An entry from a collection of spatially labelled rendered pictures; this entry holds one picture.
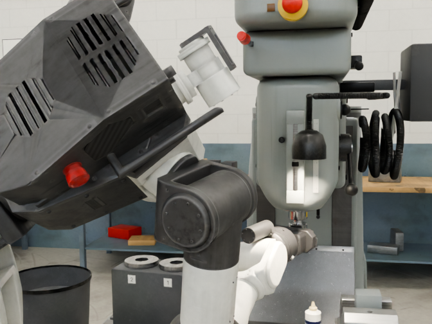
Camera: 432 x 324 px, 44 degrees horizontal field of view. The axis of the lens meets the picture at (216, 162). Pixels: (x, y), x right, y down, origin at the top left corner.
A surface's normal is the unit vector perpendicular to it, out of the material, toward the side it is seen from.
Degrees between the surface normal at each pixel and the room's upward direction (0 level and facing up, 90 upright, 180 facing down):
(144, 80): 64
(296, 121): 90
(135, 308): 90
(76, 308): 94
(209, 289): 101
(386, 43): 90
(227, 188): 44
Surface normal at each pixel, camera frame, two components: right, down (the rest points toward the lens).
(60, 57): -0.36, -0.18
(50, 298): 0.36, 0.15
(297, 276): -0.19, -0.36
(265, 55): -0.20, 0.10
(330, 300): -0.15, -0.62
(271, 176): -0.47, 0.09
